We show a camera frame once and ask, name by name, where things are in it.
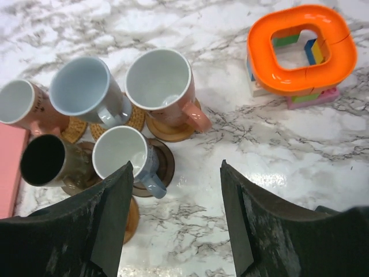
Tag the pink plastic tray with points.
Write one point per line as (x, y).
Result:
(13, 143)

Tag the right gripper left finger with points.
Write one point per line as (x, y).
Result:
(79, 236)

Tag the dark wood coaster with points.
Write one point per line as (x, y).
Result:
(165, 171)
(71, 187)

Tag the white cup brown handle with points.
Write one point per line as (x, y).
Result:
(26, 106)

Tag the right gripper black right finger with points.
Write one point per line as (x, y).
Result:
(270, 236)

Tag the light blue cup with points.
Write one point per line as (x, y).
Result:
(85, 88)

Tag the black cup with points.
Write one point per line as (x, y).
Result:
(48, 160)

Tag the small white cup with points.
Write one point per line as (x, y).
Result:
(122, 144)

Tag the light wood coaster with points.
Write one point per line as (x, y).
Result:
(170, 134)
(132, 220)

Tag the pink mug white inside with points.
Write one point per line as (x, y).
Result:
(161, 82)

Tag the woven rattan coaster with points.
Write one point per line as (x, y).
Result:
(75, 130)
(136, 121)

